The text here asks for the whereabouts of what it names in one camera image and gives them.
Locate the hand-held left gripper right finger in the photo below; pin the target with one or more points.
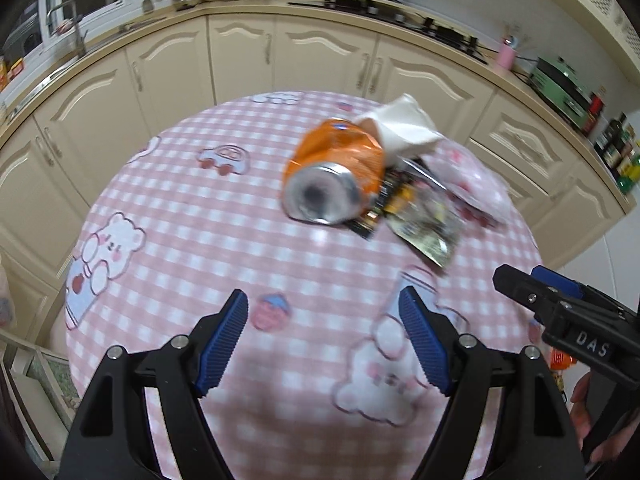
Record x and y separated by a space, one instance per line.
425 340

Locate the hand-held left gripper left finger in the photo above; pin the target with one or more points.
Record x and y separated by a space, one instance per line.
220 345

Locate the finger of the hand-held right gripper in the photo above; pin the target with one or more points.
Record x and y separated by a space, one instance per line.
560 282
520 285

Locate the clear plastic bag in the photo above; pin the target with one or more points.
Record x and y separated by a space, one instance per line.
475 185

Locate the silver foil wrapper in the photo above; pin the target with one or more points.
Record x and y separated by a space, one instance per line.
425 225

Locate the crushed orange soda can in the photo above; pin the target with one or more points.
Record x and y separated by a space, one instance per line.
340 160

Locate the white tissue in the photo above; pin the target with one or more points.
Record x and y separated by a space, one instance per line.
405 120

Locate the person's right hand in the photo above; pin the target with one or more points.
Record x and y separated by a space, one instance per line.
582 410

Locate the orange red snack packet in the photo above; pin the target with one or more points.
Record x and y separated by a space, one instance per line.
560 360

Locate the pink checked tablecloth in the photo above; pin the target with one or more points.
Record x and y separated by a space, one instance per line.
200 240

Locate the row of condiment bottles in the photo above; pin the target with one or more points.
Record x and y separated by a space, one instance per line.
617 140

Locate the white framed green panel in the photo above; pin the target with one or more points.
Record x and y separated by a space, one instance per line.
50 380

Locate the green electric cooker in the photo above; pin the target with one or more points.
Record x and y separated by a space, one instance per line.
555 80

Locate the pink utensil holder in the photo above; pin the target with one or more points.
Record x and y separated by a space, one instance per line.
506 55

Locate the cream base kitchen cabinets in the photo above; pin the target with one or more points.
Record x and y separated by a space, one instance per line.
170 70

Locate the black gas stove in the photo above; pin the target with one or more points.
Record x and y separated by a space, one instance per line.
400 15

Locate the stainless steel sink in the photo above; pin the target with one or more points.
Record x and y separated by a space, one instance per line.
50 80

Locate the steel kitchen faucet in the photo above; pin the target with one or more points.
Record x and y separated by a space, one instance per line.
80 35

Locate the beige kitchen countertop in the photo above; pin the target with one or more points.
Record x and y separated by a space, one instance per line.
240 5

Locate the red yellow packet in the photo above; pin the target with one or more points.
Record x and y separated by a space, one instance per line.
7 72

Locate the pink scrub cloth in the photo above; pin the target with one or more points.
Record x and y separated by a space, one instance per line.
63 26

